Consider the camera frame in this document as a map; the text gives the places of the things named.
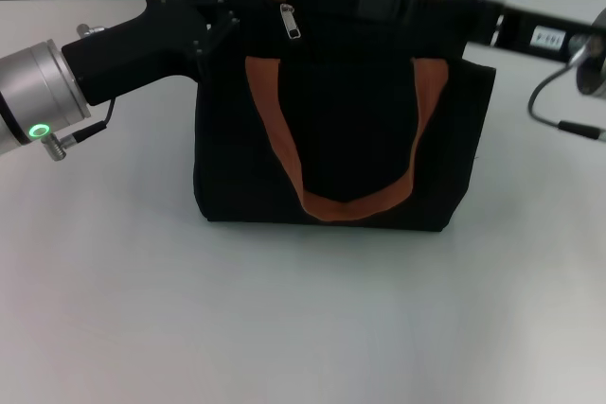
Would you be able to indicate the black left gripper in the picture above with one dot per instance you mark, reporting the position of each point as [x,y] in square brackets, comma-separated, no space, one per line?
[142,49]

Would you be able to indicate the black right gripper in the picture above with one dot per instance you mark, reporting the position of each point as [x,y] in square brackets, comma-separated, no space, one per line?
[521,30]

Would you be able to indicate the silver metal zipper pull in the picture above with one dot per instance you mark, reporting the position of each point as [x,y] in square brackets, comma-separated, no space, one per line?
[291,23]

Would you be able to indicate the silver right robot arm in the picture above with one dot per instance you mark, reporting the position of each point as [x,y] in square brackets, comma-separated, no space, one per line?
[594,68]

